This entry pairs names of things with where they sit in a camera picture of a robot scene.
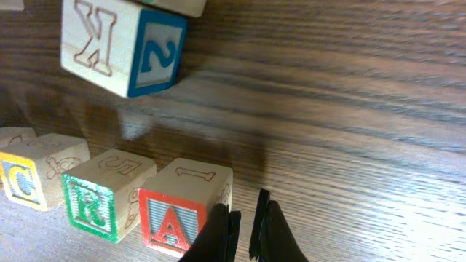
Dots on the red letter I block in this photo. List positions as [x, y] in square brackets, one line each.
[12, 135]

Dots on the yellow block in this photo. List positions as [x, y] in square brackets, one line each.
[31, 170]

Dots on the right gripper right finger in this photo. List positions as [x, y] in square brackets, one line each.
[271, 237]

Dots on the plain carved wooden block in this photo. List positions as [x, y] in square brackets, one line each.
[124, 47]

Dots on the blue letter P block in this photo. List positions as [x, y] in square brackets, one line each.
[12, 5]

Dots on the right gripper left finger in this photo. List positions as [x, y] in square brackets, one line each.
[218, 239]

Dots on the green letter R block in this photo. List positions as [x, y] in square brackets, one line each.
[101, 194]

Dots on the green letter V block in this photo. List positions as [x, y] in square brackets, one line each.
[191, 8]

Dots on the red letter A block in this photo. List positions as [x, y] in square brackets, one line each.
[175, 203]

